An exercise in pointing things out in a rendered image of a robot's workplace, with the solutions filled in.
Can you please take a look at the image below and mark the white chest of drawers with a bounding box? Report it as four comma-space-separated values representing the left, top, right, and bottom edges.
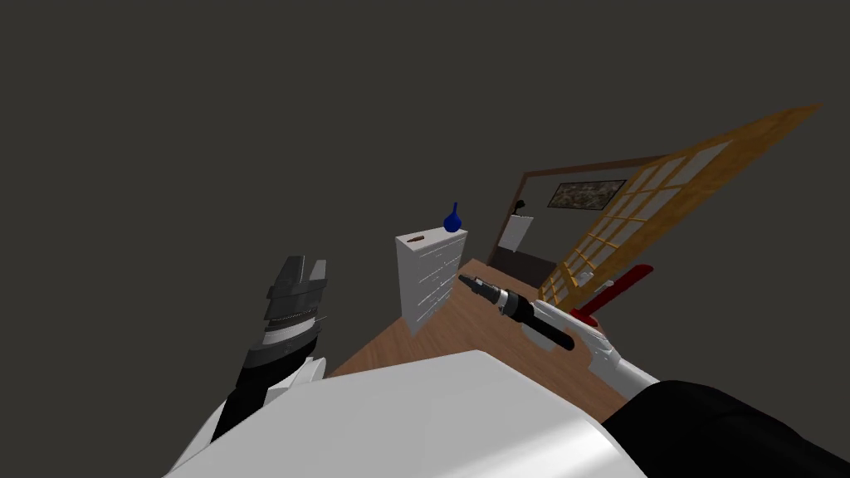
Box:
394, 202, 470, 337

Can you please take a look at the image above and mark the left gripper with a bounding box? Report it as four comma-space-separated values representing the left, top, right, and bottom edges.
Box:
265, 255, 330, 326

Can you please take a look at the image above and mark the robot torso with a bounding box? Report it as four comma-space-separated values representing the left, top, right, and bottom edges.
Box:
162, 349, 649, 478

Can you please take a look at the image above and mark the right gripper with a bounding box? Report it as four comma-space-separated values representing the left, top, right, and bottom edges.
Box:
457, 272, 505, 307

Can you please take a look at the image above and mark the wooden door with glass panes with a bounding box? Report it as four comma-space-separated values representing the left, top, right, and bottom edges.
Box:
536, 102, 826, 315

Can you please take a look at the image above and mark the framed wall picture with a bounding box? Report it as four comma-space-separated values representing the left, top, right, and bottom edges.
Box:
547, 178, 628, 213

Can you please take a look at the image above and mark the white cabinet with black lamp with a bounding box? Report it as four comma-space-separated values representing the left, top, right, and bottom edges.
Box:
497, 198, 536, 255

